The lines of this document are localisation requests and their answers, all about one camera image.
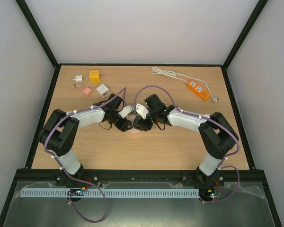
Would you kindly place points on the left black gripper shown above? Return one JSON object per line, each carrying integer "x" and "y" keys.
{"x": 123, "y": 126}

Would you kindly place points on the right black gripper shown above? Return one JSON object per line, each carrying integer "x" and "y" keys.
{"x": 139, "y": 123}

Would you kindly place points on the pink round socket hub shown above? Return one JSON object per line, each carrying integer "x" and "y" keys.
{"x": 133, "y": 130}

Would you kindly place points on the white printed cube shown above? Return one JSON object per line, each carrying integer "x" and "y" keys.
{"x": 103, "y": 91}

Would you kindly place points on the pink small block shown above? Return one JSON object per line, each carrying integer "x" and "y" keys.
{"x": 87, "y": 91}

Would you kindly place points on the yellow cube socket adapter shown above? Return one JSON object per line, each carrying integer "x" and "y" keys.
{"x": 94, "y": 76}

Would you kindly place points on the orange power strip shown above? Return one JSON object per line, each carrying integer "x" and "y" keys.
{"x": 202, "y": 93}

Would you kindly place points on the white usb charger plug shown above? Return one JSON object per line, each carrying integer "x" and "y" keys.
{"x": 78, "y": 78}

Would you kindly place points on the green printed cube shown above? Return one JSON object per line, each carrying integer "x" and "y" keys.
{"x": 136, "y": 123}

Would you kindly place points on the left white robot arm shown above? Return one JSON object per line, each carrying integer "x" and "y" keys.
{"x": 58, "y": 134}

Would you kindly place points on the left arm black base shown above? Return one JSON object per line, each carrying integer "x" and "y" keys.
{"x": 79, "y": 189}

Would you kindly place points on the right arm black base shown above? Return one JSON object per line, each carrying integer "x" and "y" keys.
{"x": 210, "y": 187}

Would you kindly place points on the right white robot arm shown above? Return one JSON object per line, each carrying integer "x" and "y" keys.
{"x": 217, "y": 134}

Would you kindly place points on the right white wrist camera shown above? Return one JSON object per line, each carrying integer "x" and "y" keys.
{"x": 141, "y": 110}

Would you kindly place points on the grey slotted cable duct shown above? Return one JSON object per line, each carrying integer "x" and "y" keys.
{"x": 109, "y": 193}

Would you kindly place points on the black aluminium frame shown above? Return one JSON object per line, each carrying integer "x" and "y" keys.
{"x": 251, "y": 175}

